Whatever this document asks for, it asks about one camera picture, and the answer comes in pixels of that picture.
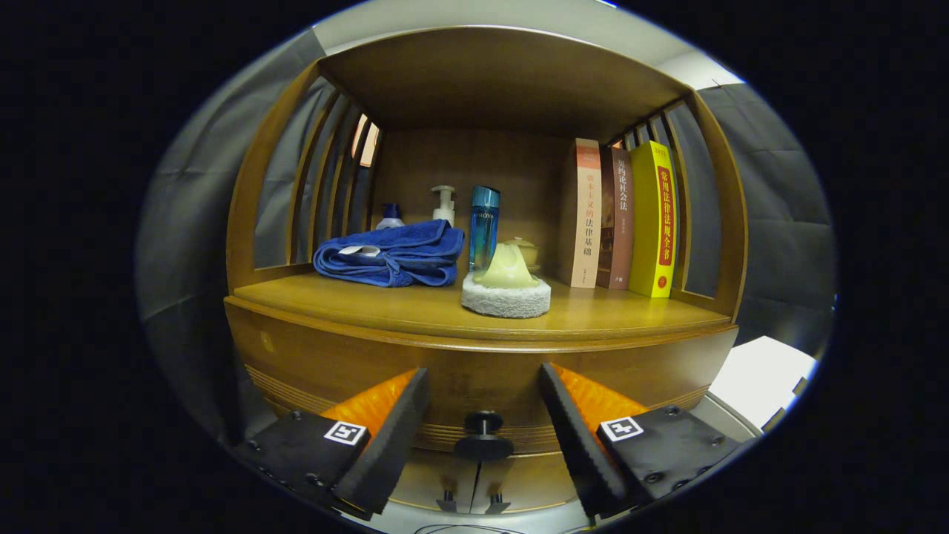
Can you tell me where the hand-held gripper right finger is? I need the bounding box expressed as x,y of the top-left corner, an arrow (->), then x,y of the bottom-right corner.
539,362 -> 742,518

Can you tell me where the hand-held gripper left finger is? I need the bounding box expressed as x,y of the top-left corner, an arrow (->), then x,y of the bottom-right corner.
228,367 -> 431,521

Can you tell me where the wooden drawer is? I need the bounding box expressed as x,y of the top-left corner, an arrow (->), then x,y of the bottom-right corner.
225,297 -> 738,462

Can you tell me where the green scrub brush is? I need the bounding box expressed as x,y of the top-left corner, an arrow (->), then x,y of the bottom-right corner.
461,243 -> 552,320

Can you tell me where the wooden countertop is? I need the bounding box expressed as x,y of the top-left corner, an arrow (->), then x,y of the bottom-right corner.
234,271 -> 731,343

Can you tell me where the wooden cabinet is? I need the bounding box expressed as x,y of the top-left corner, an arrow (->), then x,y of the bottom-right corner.
225,26 -> 750,516

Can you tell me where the folded blue towel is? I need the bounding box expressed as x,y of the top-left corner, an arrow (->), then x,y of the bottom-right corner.
312,219 -> 466,289

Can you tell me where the white table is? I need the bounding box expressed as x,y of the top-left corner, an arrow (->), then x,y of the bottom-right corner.
708,335 -> 819,431

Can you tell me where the yellow lidded teacup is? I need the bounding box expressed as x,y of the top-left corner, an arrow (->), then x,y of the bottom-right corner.
504,237 -> 542,274

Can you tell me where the brown book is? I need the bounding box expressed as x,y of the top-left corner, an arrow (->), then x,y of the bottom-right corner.
597,146 -> 635,290

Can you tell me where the beige book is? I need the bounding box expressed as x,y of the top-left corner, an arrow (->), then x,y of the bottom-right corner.
560,138 -> 603,289

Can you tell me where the yellow book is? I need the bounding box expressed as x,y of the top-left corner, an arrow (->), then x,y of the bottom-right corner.
629,140 -> 678,299

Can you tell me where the blue glass bottle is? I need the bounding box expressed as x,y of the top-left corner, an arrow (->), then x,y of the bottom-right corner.
469,185 -> 501,271

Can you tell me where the white pump bottle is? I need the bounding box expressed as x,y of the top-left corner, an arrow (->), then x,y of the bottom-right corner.
431,185 -> 456,227

